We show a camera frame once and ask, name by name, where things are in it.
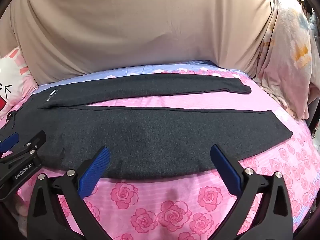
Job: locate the white rabbit pillow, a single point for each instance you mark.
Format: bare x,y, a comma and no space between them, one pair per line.
12,80

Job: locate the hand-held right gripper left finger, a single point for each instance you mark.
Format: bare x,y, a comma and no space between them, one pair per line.
95,170

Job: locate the beige cloth cover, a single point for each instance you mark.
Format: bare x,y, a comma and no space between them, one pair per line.
125,30

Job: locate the dark grey pants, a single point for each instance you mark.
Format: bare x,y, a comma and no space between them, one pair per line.
150,135

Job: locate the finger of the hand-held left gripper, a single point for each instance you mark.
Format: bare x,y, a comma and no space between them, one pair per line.
35,140
8,141

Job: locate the peach printed blanket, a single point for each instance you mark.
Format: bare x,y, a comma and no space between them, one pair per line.
287,55

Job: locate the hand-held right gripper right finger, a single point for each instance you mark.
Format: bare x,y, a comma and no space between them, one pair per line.
225,170

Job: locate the pink rose bedsheet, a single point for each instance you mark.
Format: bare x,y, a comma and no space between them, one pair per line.
150,205

